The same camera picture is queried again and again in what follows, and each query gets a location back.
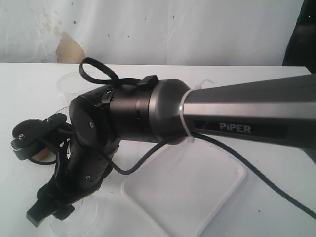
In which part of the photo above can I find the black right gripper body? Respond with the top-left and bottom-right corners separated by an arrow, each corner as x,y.
37,123 -> 116,219

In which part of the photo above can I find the brown wooden round cup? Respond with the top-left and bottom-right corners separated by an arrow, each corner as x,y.
30,148 -> 56,165

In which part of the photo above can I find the clear plastic shaker lid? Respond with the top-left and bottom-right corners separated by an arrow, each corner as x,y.
50,196 -> 99,237

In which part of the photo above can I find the clear plastic shaker body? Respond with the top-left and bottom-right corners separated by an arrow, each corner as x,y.
55,106 -> 69,117

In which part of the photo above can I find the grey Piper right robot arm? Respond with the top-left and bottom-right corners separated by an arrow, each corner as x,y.
26,74 -> 316,226

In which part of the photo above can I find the clear plastic container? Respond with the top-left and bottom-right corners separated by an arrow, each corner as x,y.
56,72 -> 85,105

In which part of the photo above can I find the white plastic tray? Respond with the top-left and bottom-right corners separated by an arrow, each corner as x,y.
121,139 -> 246,237

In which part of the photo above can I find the white zip tie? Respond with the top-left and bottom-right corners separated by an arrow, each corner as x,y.
179,79 -> 215,143

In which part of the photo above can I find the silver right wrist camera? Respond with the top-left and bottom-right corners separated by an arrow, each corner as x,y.
10,138 -> 46,161

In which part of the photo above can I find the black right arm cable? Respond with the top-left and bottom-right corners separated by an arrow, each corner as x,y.
29,57 -> 316,215

